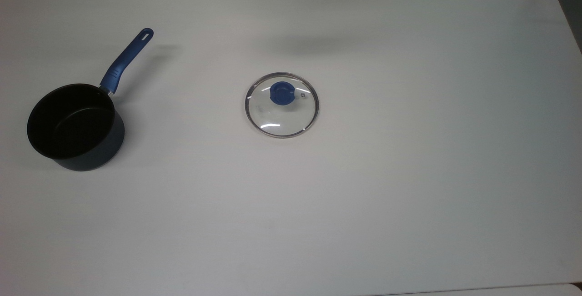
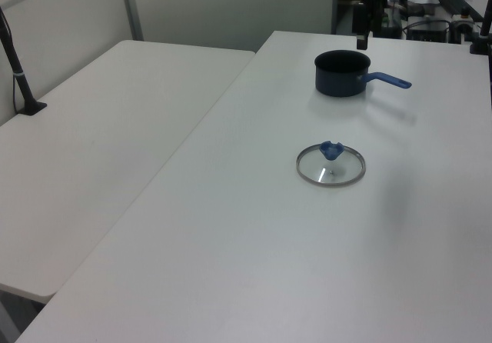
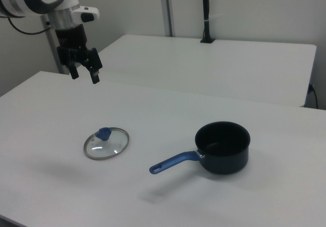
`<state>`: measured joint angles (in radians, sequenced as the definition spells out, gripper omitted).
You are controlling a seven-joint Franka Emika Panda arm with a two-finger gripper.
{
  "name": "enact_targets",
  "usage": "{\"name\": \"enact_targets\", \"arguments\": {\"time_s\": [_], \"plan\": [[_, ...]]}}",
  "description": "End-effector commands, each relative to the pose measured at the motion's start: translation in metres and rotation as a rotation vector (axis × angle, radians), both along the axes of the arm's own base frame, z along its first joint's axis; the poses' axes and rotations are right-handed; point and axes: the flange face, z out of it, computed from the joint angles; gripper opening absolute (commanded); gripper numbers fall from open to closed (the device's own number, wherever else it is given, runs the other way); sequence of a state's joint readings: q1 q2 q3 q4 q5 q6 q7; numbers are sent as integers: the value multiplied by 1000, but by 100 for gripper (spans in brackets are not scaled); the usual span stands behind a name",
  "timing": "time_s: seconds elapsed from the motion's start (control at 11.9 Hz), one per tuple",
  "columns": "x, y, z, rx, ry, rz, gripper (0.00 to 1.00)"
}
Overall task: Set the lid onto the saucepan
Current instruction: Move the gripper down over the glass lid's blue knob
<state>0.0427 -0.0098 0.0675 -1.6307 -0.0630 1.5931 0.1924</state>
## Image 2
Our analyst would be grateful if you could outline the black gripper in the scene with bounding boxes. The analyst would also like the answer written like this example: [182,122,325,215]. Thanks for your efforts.
[352,1,386,50]

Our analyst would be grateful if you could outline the glass lid with blue knob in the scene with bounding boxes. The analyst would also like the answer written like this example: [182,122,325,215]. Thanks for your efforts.
[295,139,367,187]

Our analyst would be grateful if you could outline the dark blue saucepan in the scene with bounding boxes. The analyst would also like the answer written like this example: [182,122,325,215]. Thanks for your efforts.
[314,49,413,98]

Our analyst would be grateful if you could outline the black computer box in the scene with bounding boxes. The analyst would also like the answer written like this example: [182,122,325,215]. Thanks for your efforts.
[407,19,450,42]

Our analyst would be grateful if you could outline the black keyboard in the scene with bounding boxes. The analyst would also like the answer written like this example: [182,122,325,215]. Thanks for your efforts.
[432,0,484,22]

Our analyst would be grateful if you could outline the black clamped stand pole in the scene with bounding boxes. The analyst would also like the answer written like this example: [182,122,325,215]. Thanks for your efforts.
[467,0,492,55]

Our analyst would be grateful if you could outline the white side table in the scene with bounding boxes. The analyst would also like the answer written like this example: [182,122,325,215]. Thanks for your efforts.
[0,39,257,298]

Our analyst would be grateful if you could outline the grey partition frame post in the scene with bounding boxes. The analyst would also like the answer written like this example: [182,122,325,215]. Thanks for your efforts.
[118,0,145,42]

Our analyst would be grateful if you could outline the black camera stand pole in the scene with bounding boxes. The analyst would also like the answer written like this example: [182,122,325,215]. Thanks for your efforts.
[0,6,48,118]

